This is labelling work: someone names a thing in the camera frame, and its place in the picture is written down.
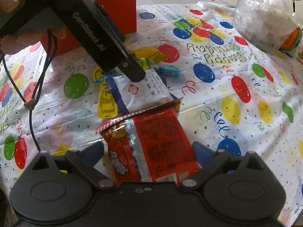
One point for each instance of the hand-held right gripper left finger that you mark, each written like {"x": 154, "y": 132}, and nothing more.
{"x": 93, "y": 153}

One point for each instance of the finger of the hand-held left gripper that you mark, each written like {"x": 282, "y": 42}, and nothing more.
{"x": 116, "y": 33}
{"x": 133, "y": 72}

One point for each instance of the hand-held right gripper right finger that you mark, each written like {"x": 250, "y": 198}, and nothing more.
{"x": 202, "y": 155}

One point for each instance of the green yellow candy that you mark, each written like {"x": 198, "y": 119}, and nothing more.
{"x": 143, "y": 62}

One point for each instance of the red cardboard box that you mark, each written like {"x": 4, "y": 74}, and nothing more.
{"x": 118, "y": 9}

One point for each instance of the white blue snack packet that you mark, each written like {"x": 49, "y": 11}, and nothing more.
{"x": 142, "y": 94}

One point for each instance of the yellow candy packet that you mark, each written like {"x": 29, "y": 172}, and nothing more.
{"x": 146, "y": 52}

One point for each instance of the blue candy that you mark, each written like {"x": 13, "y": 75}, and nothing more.
{"x": 169, "y": 70}

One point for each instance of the yellow cartoon snack packet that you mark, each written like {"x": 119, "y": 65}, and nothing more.
{"x": 106, "y": 101}

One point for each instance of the red snack bag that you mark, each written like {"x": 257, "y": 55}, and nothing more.
{"x": 156, "y": 141}

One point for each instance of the person's left hand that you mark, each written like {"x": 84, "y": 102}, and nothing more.
{"x": 21, "y": 42}

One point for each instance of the balloon print tablecloth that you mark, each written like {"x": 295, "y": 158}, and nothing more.
{"x": 236, "y": 111}

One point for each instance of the large clear plastic bag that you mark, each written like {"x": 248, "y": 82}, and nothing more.
{"x": 258, "y": 16}

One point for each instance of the orange green round object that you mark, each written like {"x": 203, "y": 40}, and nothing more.
{"x": 291, "y": 40}

